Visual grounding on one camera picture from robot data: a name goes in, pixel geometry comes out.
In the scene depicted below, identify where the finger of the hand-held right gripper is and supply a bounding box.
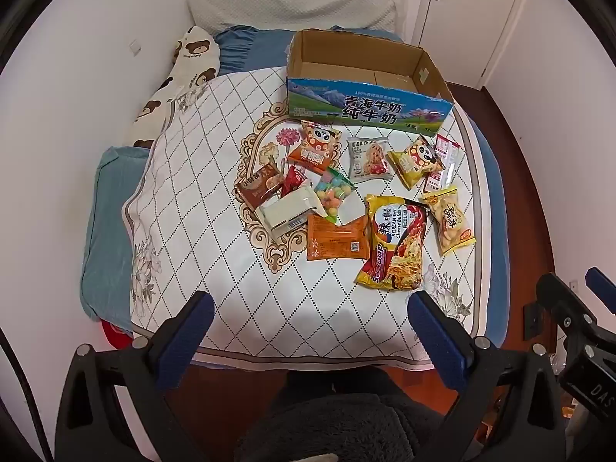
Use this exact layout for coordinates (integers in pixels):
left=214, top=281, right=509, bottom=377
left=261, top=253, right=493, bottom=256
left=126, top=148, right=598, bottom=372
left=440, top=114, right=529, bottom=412
left=585, top=266, right=616, bottom=305
left=535, top=273, right=600, bottom=347

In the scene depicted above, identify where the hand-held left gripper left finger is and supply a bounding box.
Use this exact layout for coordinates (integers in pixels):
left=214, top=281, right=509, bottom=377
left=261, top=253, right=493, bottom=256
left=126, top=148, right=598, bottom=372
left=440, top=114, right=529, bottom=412
left=57, top=291, right=216, bottom=462

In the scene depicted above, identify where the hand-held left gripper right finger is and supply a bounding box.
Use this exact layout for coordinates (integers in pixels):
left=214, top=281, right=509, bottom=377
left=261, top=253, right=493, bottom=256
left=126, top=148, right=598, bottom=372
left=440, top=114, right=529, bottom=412
left=407, top=291, right=567, bottom=462

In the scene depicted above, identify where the clear bag of coloured candies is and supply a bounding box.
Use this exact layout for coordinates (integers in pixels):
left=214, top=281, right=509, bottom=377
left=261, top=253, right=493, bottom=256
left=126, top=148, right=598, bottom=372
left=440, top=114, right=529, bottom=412
left=313, top=168, right=358, bottom=224

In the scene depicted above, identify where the red and white snack packet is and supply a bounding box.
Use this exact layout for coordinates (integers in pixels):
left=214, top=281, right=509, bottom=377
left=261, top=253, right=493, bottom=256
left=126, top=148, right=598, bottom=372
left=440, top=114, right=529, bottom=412
left=434, top=135, right=464, bottom=167

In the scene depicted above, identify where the printed cardboard box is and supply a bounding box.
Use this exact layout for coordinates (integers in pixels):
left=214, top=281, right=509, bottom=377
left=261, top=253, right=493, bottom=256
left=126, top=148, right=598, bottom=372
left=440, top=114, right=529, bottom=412
left=286, top=29, right=455, bottom=134

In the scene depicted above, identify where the red object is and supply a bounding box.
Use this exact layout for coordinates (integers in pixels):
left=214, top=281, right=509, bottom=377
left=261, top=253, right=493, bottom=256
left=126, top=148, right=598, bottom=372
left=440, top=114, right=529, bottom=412
left=99, top=320, right=136, bottom=350

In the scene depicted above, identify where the blue bed sheet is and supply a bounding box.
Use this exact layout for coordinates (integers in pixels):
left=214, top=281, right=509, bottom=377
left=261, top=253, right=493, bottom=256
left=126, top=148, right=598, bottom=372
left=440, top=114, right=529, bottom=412
left=469, top=118, right=511, bottom=347

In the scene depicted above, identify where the yellow instant noodle packet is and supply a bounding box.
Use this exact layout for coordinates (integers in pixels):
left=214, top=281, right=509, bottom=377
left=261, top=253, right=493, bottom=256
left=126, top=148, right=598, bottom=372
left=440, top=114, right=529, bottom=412
left=355, top=194, right=430, bottom=293

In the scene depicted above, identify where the yellow peanut snack packet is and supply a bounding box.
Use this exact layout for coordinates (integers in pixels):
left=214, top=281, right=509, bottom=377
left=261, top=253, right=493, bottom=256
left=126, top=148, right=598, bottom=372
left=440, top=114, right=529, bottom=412
left=422, top=185, right=477, bottom=257

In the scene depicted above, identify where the dark fleece clothing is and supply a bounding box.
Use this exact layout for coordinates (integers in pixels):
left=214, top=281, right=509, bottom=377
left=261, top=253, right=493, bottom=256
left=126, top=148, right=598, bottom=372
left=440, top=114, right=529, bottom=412
left=233, top=368, right=446, bottom=462

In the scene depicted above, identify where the white diamond patterned bedspread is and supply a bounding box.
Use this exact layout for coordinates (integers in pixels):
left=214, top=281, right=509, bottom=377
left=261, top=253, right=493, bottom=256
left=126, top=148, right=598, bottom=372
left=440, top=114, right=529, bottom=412
left=120, top=65, right=489, bottom=371

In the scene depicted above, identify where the flat orange snack packet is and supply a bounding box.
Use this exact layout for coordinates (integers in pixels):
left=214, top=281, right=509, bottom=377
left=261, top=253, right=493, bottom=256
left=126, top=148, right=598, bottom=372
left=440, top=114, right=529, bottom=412
left=306, top=213, right=371, bottom=261

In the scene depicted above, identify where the pale packet with red label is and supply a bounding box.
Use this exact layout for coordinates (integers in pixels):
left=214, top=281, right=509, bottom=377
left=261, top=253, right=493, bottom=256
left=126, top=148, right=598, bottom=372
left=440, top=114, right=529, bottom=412
left=423, top=164, right=455, bottom=194

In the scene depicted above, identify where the white small carton box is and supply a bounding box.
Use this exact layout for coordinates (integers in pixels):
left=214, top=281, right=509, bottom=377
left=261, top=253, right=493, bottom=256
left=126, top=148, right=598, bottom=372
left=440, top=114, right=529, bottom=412
left=255, top=189, right=328, bottom=241

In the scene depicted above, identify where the brown snack packet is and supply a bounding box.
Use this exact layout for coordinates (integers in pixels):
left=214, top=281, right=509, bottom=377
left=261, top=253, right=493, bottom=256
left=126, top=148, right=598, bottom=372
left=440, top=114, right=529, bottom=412
left=236, top=162, right=282, bottom=211

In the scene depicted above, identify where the yellow panda snack packet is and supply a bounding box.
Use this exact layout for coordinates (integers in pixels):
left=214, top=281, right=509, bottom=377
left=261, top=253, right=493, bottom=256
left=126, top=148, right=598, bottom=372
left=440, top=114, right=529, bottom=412
left=387, top=135, right=446, bottom=190

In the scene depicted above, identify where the small dark red snack packet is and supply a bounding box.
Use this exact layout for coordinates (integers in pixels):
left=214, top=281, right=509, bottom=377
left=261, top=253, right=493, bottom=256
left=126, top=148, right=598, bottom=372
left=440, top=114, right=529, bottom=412
left=280, top=164, right=311, bottom=198

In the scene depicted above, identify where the white cookie packet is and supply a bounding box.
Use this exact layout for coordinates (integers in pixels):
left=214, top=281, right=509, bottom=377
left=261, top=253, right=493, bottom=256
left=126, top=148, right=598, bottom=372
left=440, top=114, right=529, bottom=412
left=347, top=136, right=393, bottom=182

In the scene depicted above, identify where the orange panda snack packet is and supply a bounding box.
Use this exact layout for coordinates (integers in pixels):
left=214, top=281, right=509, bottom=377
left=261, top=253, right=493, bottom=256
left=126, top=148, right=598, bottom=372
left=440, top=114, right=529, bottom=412
left=288, top=120, right=343, bottom=174

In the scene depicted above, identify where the bear print pillow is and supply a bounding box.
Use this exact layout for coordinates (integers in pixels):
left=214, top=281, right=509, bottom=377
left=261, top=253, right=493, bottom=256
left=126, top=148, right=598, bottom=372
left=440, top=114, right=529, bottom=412
left=126, top=25, right=222, bottom=150

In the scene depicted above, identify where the white door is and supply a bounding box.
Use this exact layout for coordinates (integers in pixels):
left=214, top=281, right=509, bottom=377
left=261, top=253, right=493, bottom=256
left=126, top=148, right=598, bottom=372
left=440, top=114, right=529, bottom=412
left=416, top=0, right=535, bottom=90

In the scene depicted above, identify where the blue frilled pillow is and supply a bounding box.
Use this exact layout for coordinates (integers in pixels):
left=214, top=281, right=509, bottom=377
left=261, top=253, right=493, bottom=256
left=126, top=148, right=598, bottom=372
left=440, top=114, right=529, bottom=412
left=212, top=24, right=400, bottom=75

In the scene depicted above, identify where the white textured pillow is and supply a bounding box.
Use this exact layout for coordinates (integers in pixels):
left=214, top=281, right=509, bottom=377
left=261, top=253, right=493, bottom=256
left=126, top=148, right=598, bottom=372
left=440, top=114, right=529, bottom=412
left=187, top=0, right=398, bottom=42

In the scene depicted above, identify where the black wall socket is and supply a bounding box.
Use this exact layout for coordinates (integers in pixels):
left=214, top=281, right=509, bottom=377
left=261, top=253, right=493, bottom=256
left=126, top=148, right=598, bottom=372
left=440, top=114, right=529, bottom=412
left=522, top=301, right=542, bottom=340

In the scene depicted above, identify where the black cable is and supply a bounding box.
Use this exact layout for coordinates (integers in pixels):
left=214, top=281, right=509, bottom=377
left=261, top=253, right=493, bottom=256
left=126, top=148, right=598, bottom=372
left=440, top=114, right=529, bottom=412
left=0, top=327, right=54, bottom=462

